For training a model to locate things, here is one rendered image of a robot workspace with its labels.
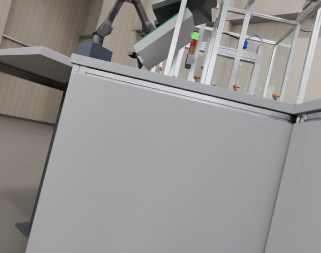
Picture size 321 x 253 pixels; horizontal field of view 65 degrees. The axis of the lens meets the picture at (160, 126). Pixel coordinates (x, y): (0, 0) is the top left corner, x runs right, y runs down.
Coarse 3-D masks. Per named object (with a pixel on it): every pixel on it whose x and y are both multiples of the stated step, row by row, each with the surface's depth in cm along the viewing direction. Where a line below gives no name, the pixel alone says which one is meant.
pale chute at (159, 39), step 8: (176, 16) 107; (184, 16) 106; (192, 16) 106; (168, 24) 107; (184, 24) 108; (192, 24) 112; (152, 32) 108; (160, 32) 108; (168, 32) 107; (184, 32) 115; (144, 40) 109; (152, 40) 108; (160, 40) 110; (168, 40) 114; (136, 48) 109; (144, 48) 109; (152, 48) 113; (160, 48) 117; (144, 56) 115; (152, 56) 120
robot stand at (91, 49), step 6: (84, 42) 138; (90, 42) 134; (78, 48) 140; (84, 48) 137; (90, 48) 133; (96, 48) 135; (102, 48) 138; (78, 54) 139; (84, 54) 136; (90, 54) 133; (96, 54) 136; (102, 54) 138; (108, 54) 141; (108, 60) 142
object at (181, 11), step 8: (184, 0) 104; (224, 0) 104; (184, 8) 103; (224, 8) 102; (216, 16) 135; (224, 16) 102; (176, 24) 103; (176, 32) 103; (176, 40) 103; (216, 40) 102; (208, 48) 135; (216, 48) 102; (168, 56) 103; (176, 56) 135; (208, 56) 135; (168, 64) 103; (208, 64) 134; (168, 72) 102; (208, 72) 102; (208, 80) 102
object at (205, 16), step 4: (200, 12) 121; (204, 12) 121; (208, 12) 122; (196, 16) 124; (200, 16) 124; (204, 16) 125; (208, 16) 126; (156, 20) 125; (196, 20) 127; (200, 20) 128; (204, 20) 129; (208, 20) 130; (156, 24) 124; (160, 24) 125; (196, 24) 132; (200, 24) 132
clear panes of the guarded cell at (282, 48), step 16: (192, 32) 291; (208, 32) 290; (256, 48) 287; (272, 48) 286; (288, 48) 245; (160, 64) 289; (224, 64) 288; (240, 64) 287; (272, 64) 281; (192, 80) 289; (224, 80) 287; (240, 80) 286; (272, 80) 268; (272, 96) 257
